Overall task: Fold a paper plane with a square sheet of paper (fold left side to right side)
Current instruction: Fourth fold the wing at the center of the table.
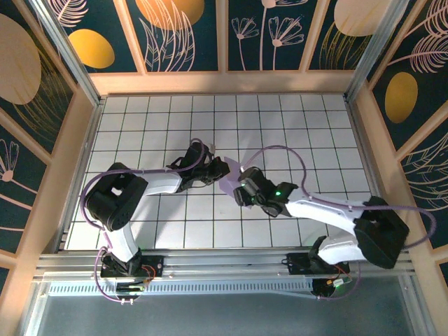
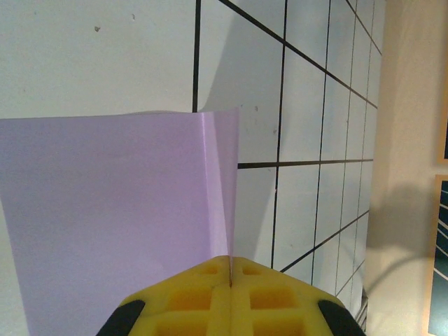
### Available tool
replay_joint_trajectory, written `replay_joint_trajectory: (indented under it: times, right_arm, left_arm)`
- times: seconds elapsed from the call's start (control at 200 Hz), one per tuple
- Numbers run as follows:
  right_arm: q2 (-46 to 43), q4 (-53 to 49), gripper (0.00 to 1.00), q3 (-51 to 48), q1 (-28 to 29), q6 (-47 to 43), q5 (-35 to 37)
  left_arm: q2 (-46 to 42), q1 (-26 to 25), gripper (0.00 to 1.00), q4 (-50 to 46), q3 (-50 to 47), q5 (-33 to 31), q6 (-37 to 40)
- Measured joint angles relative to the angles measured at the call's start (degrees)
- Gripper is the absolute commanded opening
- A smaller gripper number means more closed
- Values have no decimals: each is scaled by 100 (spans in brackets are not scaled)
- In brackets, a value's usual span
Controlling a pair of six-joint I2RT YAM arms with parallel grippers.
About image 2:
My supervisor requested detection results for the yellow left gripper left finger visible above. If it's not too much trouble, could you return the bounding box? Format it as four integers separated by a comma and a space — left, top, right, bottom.
96, 255, 233, 336

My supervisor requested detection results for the light purple paper sheet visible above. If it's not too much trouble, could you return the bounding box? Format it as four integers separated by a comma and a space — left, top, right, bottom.
0, 106, 242, 336

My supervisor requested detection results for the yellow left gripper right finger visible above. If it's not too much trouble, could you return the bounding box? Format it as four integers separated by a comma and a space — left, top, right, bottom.
231, 256, 367, 336

